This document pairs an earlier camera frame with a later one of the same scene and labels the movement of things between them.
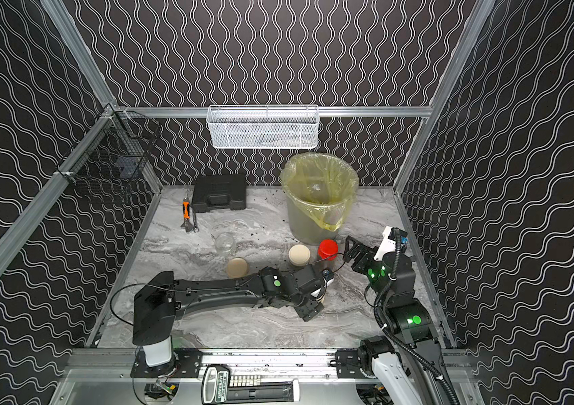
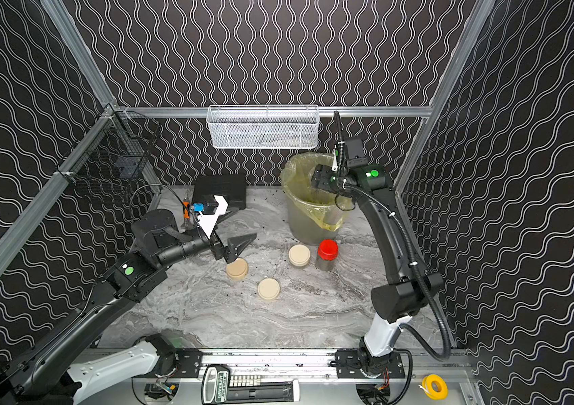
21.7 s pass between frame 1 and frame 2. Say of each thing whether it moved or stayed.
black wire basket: stayed
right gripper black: moved
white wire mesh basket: stayed
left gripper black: moved
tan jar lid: stayed
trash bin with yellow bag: stayed
